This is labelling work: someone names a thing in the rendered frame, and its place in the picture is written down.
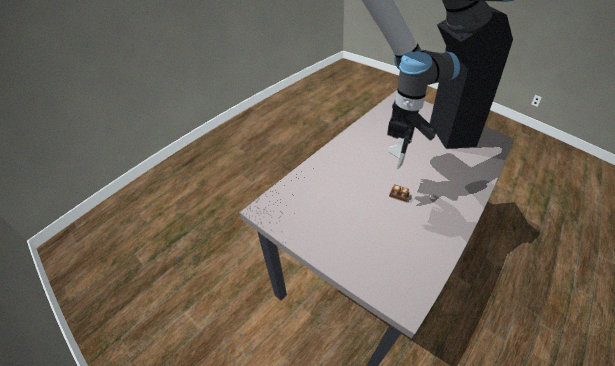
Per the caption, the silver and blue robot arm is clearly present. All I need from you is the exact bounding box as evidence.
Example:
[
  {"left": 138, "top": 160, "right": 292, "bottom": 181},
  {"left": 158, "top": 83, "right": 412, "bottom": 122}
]
[{"left": 362, "top": 0, "right": 515, "bottom": 140}]

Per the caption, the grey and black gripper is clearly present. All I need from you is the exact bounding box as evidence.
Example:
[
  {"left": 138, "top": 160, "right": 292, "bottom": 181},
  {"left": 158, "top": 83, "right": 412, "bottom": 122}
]
[{"left": 387, "top": 101, "right": 419, "bottom": 169}]

